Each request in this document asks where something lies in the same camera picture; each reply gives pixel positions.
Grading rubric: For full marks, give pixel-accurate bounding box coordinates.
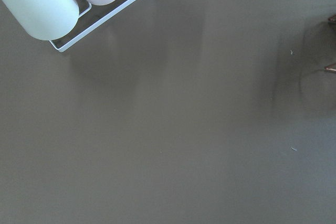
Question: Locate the mint green cup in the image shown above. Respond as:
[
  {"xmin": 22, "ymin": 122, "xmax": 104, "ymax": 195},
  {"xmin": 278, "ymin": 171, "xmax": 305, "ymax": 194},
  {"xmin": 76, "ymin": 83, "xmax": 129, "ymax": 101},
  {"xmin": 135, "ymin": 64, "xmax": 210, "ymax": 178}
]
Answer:
[{"xmin": 2, "ymin": 0, "xmax": 79, "ymax": 40}]

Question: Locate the white wire cup rack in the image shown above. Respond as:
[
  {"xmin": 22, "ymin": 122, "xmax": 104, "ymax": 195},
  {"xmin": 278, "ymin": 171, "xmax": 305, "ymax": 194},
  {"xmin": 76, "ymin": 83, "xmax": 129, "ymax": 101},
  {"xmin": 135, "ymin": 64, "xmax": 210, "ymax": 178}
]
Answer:
[{"xmin": 50, "ymin": 0, "xmax": 136, "ymax": 52}]

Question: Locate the copper wire bottle rack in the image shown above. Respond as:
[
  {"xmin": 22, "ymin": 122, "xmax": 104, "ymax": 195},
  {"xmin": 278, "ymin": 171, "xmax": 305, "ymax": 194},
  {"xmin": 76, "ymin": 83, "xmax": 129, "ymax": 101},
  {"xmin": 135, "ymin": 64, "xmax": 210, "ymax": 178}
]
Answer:
[{"xmin": 324, "ymin": 14, "xmax": 336, "ymax": 73}]

